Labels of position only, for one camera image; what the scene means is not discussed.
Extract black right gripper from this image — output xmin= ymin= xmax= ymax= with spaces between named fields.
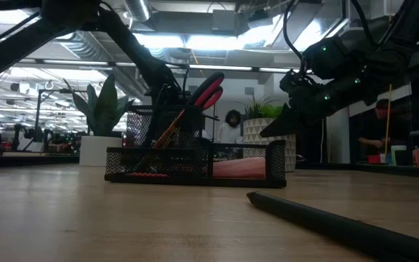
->
xmin=259 ymin=82 xmax=342 ymax=138

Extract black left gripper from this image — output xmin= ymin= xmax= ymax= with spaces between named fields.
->
xmin=150 ymin=71 xmax=185 ymax=106

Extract orange pencil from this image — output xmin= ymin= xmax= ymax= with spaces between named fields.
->
xmin=152 ymin=108 xmax=186 ymax=149

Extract red and black scissors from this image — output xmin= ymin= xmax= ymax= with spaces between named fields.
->
xmin=185 ymin=71 xmax=226 ymax=112

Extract pink sticky note pad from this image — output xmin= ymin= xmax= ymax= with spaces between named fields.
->
xmin=212 ymin=156 xmax=268 ymax=180

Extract orange eraser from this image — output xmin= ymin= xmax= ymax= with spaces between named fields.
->
xmin=125 ymin=172 xmax=169 ymax=179

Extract black mesh desk organizer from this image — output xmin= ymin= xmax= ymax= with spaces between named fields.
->
xmin=103 ymin=104 xmax=288 ymax=189

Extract green plant in patterned pot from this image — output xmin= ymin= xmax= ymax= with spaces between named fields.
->
xmin=244 ymin=95 xmax=298 ymax=172

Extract black cabinet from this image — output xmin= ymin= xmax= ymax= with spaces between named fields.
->
xmin=296 ymin=125 xmax=328 ymax=164

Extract long linear ceiling light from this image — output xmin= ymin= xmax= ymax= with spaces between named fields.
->
xmin=12 ymin=57 xmax=301 ymax=74

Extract person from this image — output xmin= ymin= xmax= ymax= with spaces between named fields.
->
xmin=356 ymin=98 xmax=412 ymax=158
xmin=216 ymin=108 xmax=246 ymax=145

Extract teal plant in white pot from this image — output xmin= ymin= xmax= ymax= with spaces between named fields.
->
xmin=63 ymin=74 xmax=135 ymax=167

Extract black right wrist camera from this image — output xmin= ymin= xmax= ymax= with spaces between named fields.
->
xmin=279 ymin=68 xmax=307 ymax=94

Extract silver round duct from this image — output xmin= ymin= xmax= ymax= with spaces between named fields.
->
xmin=123 ymin=0 xmax=153 ymax=23

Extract black aluminium table frame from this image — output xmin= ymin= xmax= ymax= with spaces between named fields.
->
xmin=0 ymin=152 xmax=419 ymax=180

